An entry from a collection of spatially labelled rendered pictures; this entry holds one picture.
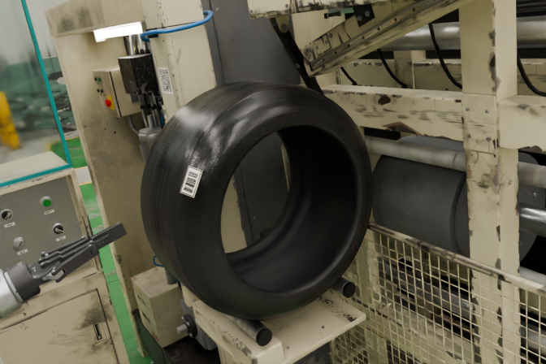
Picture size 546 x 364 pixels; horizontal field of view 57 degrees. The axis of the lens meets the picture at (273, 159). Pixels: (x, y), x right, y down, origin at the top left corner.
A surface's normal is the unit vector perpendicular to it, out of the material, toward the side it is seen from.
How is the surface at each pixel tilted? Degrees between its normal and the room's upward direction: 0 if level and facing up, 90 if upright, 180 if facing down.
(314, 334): 0
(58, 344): 90
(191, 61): 90
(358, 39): 90
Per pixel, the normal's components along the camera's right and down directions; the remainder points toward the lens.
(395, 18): -0.82, 0.29
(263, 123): 0.48, 0.00
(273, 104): 0.23, -0.58
